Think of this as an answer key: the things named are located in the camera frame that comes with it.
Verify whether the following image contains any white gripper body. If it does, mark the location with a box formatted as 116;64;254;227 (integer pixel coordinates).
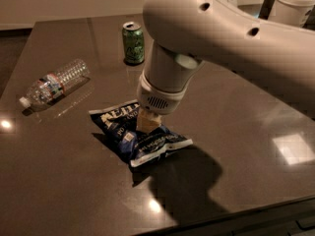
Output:
137;74;186;115

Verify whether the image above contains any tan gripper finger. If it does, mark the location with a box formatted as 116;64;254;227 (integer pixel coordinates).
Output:
150;115;161;131
137;109;151;132

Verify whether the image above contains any blue kettle chip bag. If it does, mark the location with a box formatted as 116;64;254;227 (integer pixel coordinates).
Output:
89;100;193;168

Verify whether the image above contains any white cylindrical robot base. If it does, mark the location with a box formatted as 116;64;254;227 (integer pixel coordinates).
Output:
259;0;315;28

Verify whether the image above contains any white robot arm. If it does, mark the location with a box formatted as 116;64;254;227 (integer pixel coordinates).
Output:
137;0;315;133

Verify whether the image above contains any green soda can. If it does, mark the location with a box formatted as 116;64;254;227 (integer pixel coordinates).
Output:
122;21;145;65

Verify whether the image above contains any clear plastic water bottle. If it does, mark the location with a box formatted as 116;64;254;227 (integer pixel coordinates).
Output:
19;59;90;109

